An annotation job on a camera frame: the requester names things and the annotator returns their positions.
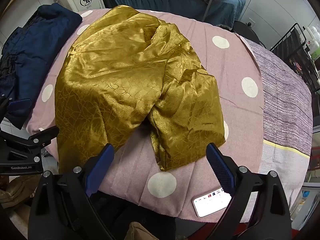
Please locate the black round stool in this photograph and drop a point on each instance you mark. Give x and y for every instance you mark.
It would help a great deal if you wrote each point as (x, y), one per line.
(243, 30)

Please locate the navy blue jacket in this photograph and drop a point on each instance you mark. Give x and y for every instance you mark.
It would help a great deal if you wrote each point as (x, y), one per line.
(32, 45)

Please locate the pink polka dot bedsheet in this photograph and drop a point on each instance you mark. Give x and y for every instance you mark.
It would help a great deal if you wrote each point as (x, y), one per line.
(232, 110)

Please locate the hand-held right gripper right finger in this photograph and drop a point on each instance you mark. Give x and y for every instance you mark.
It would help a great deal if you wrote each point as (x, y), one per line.
(221, 170)

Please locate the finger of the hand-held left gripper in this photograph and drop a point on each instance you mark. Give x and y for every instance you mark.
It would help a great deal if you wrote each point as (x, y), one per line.
(19, 104)
(37, 140)

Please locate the tan crumpled fabric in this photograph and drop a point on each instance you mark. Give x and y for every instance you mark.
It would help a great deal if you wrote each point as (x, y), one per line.
(17, 188)

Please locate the tan cloth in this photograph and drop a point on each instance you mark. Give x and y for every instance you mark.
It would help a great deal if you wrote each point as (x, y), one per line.
(141, 231)

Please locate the grey metal pole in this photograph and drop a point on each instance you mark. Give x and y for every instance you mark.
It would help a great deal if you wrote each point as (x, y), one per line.
(212, 0)

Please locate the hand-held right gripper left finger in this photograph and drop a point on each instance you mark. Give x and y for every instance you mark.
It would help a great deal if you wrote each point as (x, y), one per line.
(100, 171)

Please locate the white smartphone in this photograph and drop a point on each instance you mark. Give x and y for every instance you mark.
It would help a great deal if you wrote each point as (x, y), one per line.
(210, 205)

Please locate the purple striped blanket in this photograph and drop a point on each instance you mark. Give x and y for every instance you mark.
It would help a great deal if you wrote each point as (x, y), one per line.
(280, 92)

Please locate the black metal rack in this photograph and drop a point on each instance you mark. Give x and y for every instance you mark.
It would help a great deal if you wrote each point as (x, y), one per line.
(297, 55)

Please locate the gold satin coat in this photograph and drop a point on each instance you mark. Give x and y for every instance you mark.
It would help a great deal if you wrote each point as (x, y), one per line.
(120, 85)

